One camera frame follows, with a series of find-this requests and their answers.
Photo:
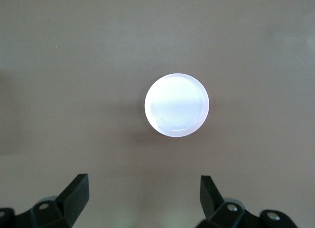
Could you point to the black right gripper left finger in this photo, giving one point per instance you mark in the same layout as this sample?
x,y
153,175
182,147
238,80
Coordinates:
x,y
73,196

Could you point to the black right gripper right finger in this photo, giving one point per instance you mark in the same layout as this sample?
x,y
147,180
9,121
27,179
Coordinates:
x,y
211,198

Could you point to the pale pink round plate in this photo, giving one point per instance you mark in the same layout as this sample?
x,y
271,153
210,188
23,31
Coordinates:
x,y
177,105

